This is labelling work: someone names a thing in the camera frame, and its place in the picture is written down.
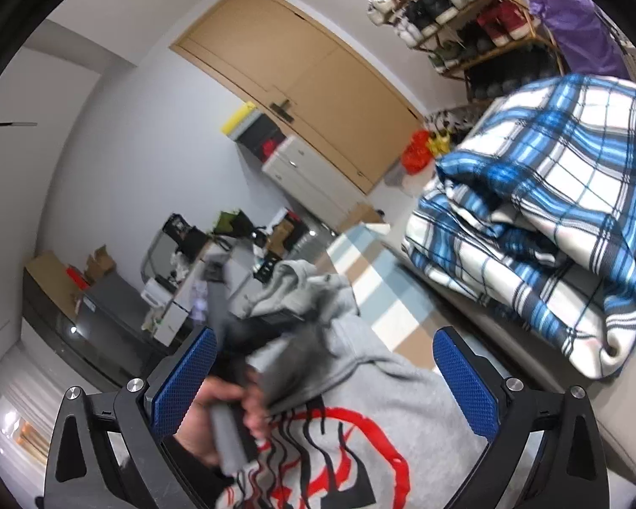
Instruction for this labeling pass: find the person's left hand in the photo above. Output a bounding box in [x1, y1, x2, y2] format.
[172, 375, 271, 468]

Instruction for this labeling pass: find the wooden shoe rack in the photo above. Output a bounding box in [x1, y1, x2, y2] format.
[368, 0, 566, 103]

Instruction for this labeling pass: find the red plastic bag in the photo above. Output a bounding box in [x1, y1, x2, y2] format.
[400, 130, 435, 175]

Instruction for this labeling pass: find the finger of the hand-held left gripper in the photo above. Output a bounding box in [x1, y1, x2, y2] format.
[251, 308, 307, 330]

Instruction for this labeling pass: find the checkered bed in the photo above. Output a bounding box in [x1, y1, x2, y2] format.
[312, 220, 447, 373]

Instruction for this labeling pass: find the yellow plastic bag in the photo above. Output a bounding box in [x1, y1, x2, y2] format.
[427, 130, 455, 156]

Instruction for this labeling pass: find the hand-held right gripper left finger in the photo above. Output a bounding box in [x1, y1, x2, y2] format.
[34, 326, 218, 509]

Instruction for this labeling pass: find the yellow shoe box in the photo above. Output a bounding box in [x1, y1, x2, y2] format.
[221, 101, 258, 137]

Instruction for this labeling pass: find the black red logo shoe box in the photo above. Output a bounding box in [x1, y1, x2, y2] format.
[254, 135, 288, 166]

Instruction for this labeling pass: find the plain black shoe box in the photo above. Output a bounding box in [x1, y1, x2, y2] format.
[236, 114, 276, 150]

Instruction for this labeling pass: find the wooden door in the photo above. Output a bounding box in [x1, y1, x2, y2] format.
[170, 0, 426, 195]

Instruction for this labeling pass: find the purple bag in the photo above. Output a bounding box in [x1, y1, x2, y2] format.
[527, 0, 631, 81]

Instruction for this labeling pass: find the grey refrigerator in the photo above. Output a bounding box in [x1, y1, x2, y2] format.
[21, 265, 189, 385]

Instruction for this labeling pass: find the grey ottoman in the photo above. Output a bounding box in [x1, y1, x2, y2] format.
[424, 276, 636, 489]

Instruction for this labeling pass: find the black printed bag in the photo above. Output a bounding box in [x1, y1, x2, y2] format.
[162, 213, 192, 249]

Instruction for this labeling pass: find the white drawer cabinet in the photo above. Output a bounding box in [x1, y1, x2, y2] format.
[151, 297, 194, 348]

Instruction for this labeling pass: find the open cardboard box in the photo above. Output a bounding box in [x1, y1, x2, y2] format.
[85, 245, 116, 287]

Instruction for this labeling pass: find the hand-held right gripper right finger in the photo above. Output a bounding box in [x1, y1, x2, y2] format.
[432, 326, 610, 509]

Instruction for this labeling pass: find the white suitcase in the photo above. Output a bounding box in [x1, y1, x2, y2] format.
[261, 135, 353, 226]

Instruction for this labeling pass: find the grey metal frame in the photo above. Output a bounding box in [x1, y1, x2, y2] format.
[139, 233, 166, 283]

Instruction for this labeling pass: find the dark wrapped bouquet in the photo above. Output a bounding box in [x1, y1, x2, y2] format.
[215, 211, 251, 235]

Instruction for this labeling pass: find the grey hoodie with red print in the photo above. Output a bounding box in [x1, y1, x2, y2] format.
[228, 259, 510, 509]

